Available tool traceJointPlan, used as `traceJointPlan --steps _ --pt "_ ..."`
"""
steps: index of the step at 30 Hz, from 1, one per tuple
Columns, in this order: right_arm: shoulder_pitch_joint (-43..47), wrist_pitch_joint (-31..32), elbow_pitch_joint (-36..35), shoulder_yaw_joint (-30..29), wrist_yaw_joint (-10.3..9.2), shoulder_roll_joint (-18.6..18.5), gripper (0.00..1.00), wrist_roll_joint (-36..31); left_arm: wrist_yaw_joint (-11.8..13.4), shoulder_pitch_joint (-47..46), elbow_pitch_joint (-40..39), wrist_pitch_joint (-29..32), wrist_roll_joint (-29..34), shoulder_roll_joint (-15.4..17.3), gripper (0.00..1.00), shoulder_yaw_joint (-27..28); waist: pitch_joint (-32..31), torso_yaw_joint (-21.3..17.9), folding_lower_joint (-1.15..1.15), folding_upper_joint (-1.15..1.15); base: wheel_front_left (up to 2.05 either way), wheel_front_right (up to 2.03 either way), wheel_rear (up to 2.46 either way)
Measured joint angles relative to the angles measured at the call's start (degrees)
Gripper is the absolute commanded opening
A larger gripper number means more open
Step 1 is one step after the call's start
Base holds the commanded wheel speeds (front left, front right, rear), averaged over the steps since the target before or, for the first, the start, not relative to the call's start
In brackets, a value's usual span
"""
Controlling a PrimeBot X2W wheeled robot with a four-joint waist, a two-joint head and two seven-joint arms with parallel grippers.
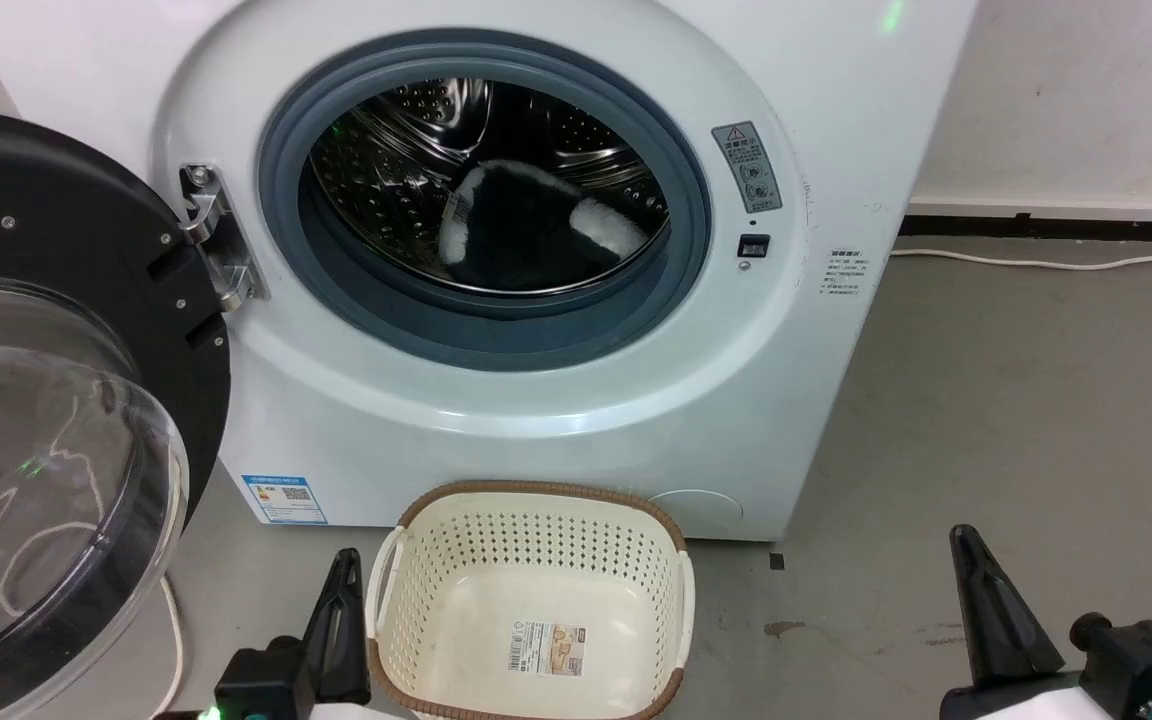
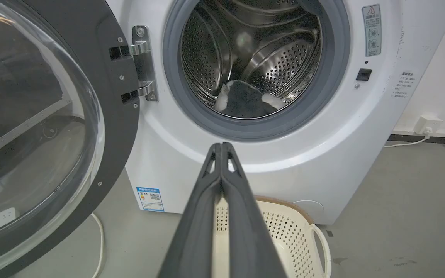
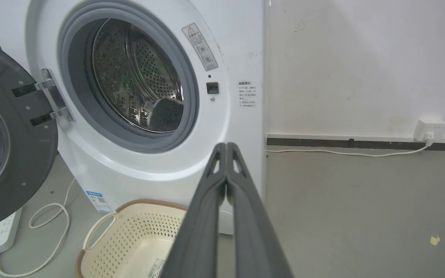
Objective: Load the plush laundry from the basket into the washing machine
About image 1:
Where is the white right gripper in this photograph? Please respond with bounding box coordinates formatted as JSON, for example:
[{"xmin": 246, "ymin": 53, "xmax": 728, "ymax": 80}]
[{"xmin": 939, "ymin": 523, "xmax": 1089, "ymax": 720}]

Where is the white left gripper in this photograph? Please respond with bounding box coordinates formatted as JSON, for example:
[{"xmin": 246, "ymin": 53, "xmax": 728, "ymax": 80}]
[{"xmin": 300, "ymin": 548, "xmax": 419, "ymax": 720}]

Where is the cream plastic laundry basket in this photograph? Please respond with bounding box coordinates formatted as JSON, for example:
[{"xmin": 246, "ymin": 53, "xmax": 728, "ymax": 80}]
[{"xmin": 365, "ymin": 480, "xmax": 696, "ymax": 720}]

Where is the white front-load washing machine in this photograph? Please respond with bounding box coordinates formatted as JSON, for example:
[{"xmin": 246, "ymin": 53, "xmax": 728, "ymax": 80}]
[{"xmin": 0, "ymin": 0, "xmax": 980, "ymax": 542}]

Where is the blue energy label sticker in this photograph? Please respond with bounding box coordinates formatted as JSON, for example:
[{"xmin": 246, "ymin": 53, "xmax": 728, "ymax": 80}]
[{"xmin": 241, "ymin": 474, "xmax": 328, "ymax": 525}]

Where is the paper product label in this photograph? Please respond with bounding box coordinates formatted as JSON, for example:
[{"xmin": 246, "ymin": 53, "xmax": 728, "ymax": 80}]
[{"xmin": 507, "ymin": 619, "xmax": 587, "ymax": 677}]

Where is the grey rubber door gasket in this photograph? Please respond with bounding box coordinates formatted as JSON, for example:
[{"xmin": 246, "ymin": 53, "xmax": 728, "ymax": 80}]
[{"xmin": 257, "ymin": 28, "xmax": 713, "ymax": 373}]

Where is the small printed text sticker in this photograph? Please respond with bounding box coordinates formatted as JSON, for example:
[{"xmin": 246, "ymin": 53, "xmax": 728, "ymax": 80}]
[{"xmin": 822, "ymin": 248, "xmax": 870, "ymax": 302}]

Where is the black baseboard strip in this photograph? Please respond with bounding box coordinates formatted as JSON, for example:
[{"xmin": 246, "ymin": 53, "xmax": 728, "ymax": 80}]
[{"xmin": 898, "ymin": 214, "xmax": 1152, "ymax": 244}]

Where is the chrome door hinge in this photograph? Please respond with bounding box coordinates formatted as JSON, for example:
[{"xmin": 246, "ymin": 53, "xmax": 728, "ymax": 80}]
[{"xmin": 179, "ymin": 164, "xmax": 267, "ymax": 313}]

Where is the black and white garment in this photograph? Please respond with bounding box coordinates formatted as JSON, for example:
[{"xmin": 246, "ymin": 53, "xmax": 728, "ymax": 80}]
[{"xmin": 437, "ymin": 158, "xmax": 650, "ymax": 292}]

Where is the black round washer door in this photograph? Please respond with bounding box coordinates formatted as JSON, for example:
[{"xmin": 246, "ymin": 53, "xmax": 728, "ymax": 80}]
[{"xmin": 0, "ymin": 104, "xmax": 233, "ymax": 720}]

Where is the steel perforated washer drum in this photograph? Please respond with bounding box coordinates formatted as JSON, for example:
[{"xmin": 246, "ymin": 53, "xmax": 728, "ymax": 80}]
[{"xmin": 308, "ymin": 78, "xmax": 670, "ymax": 297}]

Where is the grey warning sticker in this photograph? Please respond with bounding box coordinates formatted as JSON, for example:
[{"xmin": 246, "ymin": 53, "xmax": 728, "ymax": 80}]
[{"xmin": 712, "ymin": 121, "xmax": 784, "ymax": 214}]

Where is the thin white cable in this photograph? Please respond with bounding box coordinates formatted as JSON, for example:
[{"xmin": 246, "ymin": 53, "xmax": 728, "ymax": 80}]
[{"xmin": 148, "ymin": 575, "xmax": 185, "ymax": 719}]

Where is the long white floor cable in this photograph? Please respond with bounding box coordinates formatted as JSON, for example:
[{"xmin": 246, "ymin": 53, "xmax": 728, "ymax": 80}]
[{"xmin": 889, "ymin": 244, "xmax": 1152, "ymax": 272}]

